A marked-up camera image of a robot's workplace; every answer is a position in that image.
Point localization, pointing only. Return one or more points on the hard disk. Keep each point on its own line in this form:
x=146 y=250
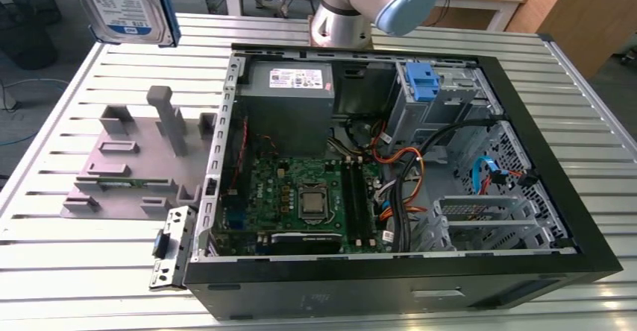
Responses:
x=119 y=3

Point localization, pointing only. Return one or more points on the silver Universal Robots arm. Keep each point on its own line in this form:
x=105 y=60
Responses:
x=344 y=21

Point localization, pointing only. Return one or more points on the metal disk bay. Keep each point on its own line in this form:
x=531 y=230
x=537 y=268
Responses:
x=497 y=223

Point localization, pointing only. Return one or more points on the CPU socket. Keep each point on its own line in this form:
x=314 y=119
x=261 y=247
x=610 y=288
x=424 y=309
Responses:
x=314 y=187

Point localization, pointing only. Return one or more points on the grey power supply unit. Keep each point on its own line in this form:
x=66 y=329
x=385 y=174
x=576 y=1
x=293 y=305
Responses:
x=289 y=122

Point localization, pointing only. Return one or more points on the green motherboard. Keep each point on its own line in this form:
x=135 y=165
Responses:
x=272 y=182

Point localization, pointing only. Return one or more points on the silver CPU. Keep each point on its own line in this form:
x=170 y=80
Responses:
x=313 y=201

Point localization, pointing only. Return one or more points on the black RAM slot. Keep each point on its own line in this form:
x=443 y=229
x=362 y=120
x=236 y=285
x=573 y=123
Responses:
x=352 y=204

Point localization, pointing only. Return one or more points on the black graphics card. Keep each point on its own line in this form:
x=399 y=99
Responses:
x=304 y=243

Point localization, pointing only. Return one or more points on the blue drive latch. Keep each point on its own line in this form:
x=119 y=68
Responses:
x=423 y=81

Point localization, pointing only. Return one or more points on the metal drive cage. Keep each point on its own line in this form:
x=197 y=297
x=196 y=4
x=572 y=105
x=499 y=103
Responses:
x=448 y=111

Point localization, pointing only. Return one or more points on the grey parts rack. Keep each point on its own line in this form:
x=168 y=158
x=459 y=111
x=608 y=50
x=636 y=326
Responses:
x=139 y=159

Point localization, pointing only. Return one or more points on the black open PC case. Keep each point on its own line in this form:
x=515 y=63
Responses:
x=349 y=290

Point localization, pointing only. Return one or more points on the green RAM stick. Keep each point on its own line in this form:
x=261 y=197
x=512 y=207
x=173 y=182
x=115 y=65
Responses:
x=119 y=184

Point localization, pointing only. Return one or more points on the black mesh waste bin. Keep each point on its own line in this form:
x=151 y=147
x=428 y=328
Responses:
x=30 y=47

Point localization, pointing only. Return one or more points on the wooden cabinet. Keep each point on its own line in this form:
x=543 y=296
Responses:
x=587 y=10

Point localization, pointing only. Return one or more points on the black chair base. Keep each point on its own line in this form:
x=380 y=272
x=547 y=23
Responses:
x=628 y=56

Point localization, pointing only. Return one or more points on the metal expansion slot bracket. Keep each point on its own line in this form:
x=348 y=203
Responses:
x=181 y=234

